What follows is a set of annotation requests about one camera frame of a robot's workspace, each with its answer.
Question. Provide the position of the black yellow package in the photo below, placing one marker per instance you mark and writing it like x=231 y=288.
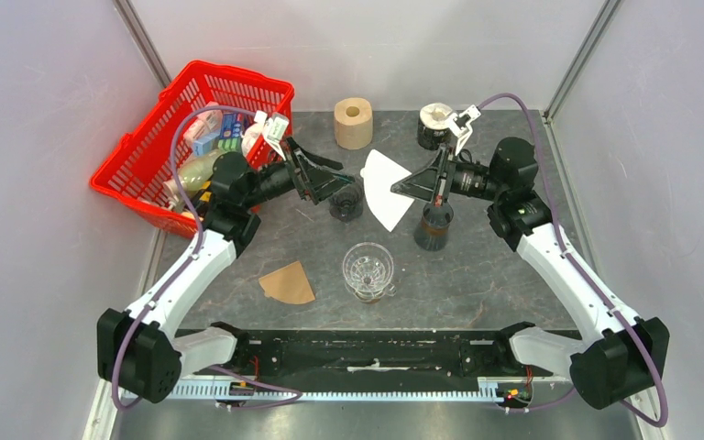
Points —
x=202 y=201

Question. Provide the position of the black wrapped paper roll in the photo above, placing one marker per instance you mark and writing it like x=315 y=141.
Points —
x=433 y=131

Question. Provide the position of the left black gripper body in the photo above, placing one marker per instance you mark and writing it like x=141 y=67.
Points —
x=296 y=160

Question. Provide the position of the brown paper coffee filter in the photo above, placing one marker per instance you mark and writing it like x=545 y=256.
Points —
x=288 y=285

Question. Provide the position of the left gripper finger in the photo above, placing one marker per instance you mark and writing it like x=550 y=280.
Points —
x=305 y=159
x=325 y=182

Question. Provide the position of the dark glass carafe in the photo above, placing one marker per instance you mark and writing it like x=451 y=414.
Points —
x=431 y=234

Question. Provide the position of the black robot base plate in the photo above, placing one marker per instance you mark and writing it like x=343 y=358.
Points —
x=376 y=360

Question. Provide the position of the clear glass dripper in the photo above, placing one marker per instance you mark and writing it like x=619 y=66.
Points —
x=368 y=266

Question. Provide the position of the small glass server cup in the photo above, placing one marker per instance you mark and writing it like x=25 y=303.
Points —
x=370 y=297

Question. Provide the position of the aluminium slotted rail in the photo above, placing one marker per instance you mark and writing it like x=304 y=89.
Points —
x=225 y=389

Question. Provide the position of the pale green liquid bottle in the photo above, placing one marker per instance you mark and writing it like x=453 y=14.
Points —
x=192 y=175

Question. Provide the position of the white paper coffee filter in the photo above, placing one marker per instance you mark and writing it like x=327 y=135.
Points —
x=379 y=173

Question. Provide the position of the beige paper roll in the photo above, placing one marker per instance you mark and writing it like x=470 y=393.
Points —
x=353 y=123

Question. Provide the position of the dark smoked plastic dripper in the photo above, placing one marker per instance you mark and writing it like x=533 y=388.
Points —
x=347 y=204

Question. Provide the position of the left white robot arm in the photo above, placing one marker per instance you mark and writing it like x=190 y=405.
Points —
x=138 y=349

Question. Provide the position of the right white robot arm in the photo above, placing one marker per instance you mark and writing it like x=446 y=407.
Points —
x=618 y=353

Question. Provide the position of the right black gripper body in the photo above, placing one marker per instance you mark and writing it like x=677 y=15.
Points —
x=451 y=170

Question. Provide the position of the red plastic shopping basket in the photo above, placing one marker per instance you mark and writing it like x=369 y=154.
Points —
x=134 y=172

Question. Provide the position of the pink white packet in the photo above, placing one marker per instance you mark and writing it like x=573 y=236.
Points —
x=207 y=122

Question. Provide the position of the white bottle in basket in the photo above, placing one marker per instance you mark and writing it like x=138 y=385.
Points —
x=254 y=132

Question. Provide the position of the blue snack box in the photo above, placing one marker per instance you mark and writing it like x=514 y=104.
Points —
x=232 y=129

